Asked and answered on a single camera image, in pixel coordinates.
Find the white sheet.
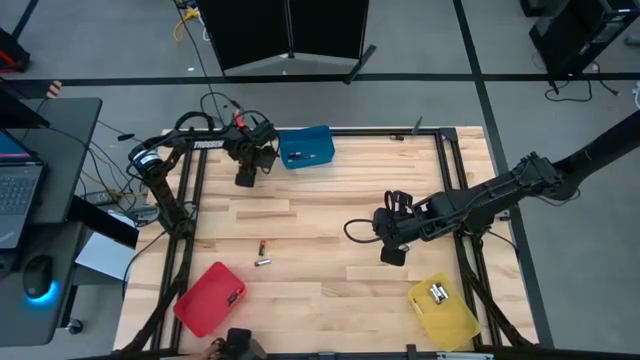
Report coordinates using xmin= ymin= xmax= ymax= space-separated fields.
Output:
xmin=74 ymin=232 xmax=139 ymax=282

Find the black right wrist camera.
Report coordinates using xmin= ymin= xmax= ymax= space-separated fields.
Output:
xmin=379 ymin=245 xmax=409 ymax=268

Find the grey power adapter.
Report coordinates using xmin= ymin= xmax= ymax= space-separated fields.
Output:
xmin=127 ymin=204 xmax=161 ymax=224

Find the yellow translucent plastic bin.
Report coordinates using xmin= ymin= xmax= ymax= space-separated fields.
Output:
xmin=407 ymin=272 xmax=481 ymax=353

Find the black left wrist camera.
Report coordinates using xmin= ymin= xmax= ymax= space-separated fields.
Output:
xmin=234 ymin=164 xmax=259 ymax=189

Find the dark grey desk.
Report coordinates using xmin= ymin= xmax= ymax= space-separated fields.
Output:
xmin=0 ymin=97 xmax=104 ymax=349

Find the black metal table frame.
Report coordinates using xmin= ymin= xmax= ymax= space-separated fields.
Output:
xmin=119 ymin=126 xmax=541 ymax=360

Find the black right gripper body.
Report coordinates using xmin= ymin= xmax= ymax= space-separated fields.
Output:
xmin=373 ymin=192 xmax=441 ymax=249

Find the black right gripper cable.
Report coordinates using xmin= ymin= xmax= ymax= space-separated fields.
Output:
xmin=343 ymin=218 xmax=381 ymax=245

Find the black floor cable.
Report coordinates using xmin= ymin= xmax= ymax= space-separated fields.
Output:
xmin=172 ymin=0 xmax=246 ymax=129

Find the black desk leg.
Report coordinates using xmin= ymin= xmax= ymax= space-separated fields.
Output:
xmin=67 ymin=194 xmax=139 ymax=249

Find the blue plastic bin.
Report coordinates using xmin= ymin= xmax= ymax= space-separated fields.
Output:
xmin=277 ymin=124 xmax=337 ymax=170

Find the black stand pole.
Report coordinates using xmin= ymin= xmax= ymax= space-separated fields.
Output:
xmin=552 ymin=109 xmax=640 ymax=201

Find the thick black hose coil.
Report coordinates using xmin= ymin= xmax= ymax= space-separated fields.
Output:
xmin=173 ymin=110 xmax=217 ymax=132

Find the black desk monitor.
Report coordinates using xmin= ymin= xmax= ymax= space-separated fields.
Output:
xmin=0 ymin=77 xmax=51 ymax=130

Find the black hand-held device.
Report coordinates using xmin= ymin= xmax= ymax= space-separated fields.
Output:
xmin=212 ymin=327 xmax=269 ymax=360

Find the grey laptop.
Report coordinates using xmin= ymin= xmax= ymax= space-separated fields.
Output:
xmin=0 ymin=127 xmax=49 ymax=251

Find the black equipment rack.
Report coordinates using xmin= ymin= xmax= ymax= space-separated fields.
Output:
xmin=519 ymin=0 xmax=640 ymax=84

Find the red plastic bin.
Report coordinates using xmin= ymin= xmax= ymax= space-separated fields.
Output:
xmin=173 ymin=260 xmax=248 ymax=339

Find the yellow floor cable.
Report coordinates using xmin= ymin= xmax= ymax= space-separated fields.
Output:
xmin=172 ymin=5 xmax=202 ymax=44

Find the black computer mouse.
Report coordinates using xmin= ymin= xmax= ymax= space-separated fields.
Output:
xmin=22 ymin=254 xmax=54 ymax=301

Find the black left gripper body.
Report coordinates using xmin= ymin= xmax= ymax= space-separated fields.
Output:
xmin=230 ymin=124 xmax=279 ymax=166

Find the grey power strip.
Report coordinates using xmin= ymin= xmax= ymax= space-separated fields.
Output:
xmin=82 ymin=189 xmax=121 ymax=207

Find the black folding partition screen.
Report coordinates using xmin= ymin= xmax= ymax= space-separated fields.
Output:
xmin=196 ymin=0 xmax=379 ymax=85

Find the red black box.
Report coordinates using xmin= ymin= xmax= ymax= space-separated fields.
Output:
xmin=0 ymin=27 xmax=31 ymax=74

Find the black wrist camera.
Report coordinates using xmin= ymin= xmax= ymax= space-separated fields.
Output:
xmin=379 ymin=245 xmax=409 ymax=268
xmin=234 ymin=164 xmax=259 ymax=189

